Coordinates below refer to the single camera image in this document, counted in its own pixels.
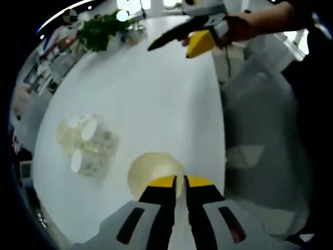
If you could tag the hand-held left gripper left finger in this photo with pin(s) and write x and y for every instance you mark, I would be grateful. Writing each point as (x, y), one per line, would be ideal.
(156, 213)

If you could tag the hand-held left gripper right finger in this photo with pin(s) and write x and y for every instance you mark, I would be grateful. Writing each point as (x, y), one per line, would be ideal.
(205, 213)

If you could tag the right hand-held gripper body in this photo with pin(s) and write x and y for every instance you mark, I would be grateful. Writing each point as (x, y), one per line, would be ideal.
(205, 6)

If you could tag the white paper cup green print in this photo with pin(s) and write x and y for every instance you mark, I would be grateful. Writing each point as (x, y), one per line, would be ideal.
(151, 169)

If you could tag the cluster of white paper cups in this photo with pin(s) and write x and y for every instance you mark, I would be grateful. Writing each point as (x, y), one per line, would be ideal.
(88, 145)

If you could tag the person's right hand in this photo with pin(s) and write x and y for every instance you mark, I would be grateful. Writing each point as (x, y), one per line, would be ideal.
(238, 31)

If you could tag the green potted plant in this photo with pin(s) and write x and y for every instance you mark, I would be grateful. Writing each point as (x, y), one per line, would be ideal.
(101, 31)

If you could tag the white table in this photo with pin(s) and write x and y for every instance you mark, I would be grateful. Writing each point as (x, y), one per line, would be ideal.
(143, 104)

